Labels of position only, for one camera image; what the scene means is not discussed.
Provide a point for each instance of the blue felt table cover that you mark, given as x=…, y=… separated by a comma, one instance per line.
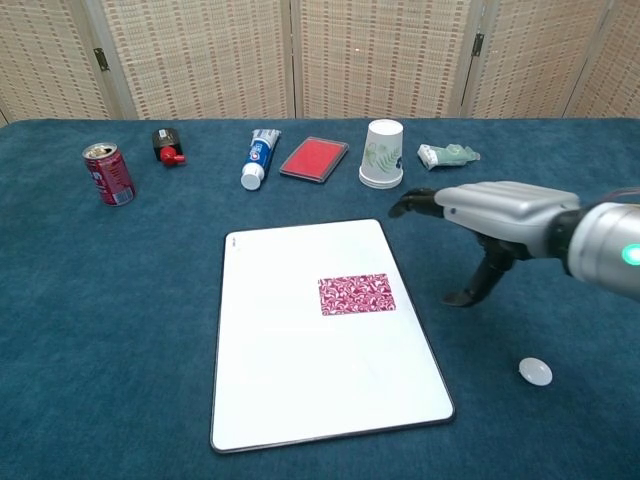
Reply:
x=100, y=325

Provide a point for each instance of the black bottle with red cap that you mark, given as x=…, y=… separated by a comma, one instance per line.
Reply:
x=166, y=142

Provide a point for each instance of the red soda can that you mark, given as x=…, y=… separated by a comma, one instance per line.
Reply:
x=111, y=175

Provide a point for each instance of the upturned white paper cup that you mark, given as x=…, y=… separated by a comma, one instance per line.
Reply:
x=381, y=155

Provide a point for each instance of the blue white toothpaste tube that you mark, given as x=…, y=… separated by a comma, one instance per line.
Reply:
x=257, y=157

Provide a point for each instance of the pink patterned card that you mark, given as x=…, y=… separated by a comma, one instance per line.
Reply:
x=357, y=295

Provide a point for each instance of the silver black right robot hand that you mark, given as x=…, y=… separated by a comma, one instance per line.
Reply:
x=505, y=210

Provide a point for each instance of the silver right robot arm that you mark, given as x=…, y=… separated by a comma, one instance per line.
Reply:
x=600, y=240

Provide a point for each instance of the red ink pad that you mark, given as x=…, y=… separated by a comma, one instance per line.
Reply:
x=312, y=159

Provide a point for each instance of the black screen hinge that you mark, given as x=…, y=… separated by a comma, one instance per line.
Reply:
x=478, y=44
x=101, y=59

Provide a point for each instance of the woven folding screen panel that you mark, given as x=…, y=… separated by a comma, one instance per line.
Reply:
x=45, y=55
x=200, y=55
x=530, y=55
x=620, y=65
x=380, y=55

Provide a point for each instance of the white rectangular board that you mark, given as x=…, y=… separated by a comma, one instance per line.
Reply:
x=280, y=360

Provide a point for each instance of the small white round cap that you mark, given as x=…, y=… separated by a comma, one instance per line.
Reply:
x=535, y=371

